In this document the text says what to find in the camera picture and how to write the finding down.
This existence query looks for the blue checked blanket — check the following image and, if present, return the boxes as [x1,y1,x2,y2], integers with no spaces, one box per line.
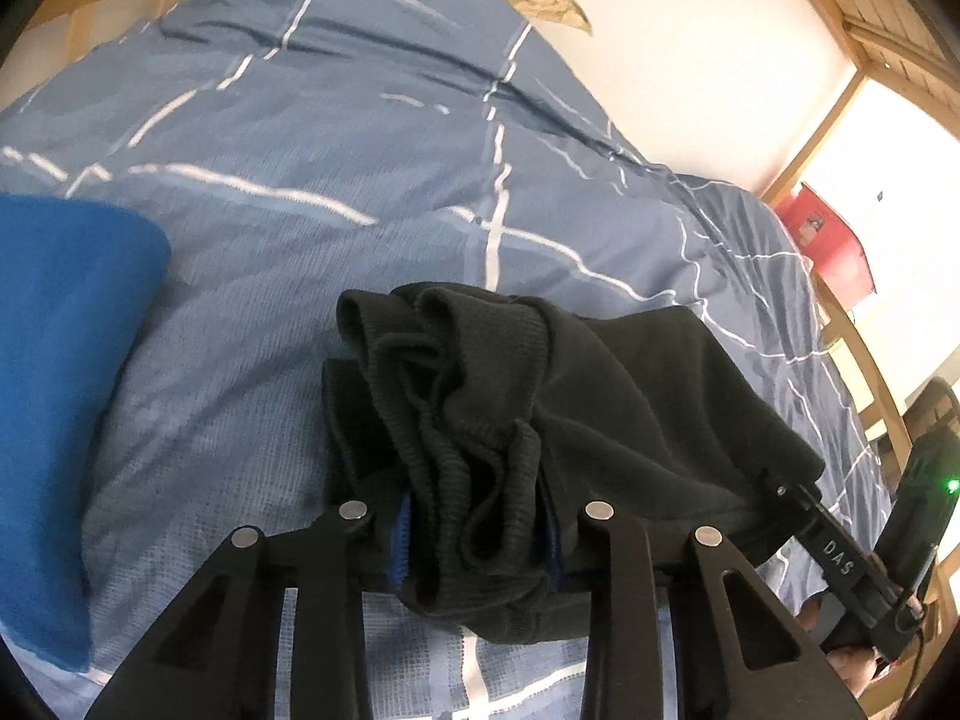
[0,0,901,720]

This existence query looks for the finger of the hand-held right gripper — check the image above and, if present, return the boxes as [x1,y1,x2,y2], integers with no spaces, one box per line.
[756,467,882,601]

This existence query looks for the black knitted garment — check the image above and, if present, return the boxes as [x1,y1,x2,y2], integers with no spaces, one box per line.
[321,281,827,646]

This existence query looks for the wooden bed frame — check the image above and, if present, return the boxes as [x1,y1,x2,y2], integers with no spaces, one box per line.
[22,0,960,496]

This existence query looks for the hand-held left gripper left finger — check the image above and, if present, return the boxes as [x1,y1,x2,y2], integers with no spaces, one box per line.
[84,499,415,720]

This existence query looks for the person's right hand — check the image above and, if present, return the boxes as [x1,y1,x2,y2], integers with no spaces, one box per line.
[795,604,901,707]

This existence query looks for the red storage bin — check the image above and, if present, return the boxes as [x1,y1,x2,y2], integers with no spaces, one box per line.
[772,184,878,297]

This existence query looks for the bright blue towel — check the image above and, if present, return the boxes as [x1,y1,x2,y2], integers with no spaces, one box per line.
[0,193,173,674]

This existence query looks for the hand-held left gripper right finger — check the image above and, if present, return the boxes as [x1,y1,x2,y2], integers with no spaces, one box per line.
[541,501,865,720]

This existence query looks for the black chair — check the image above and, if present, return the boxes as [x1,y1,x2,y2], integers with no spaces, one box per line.
[904,379,960,440]

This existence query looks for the black cable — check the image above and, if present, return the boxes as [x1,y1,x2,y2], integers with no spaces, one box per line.
[896,600,942,720]

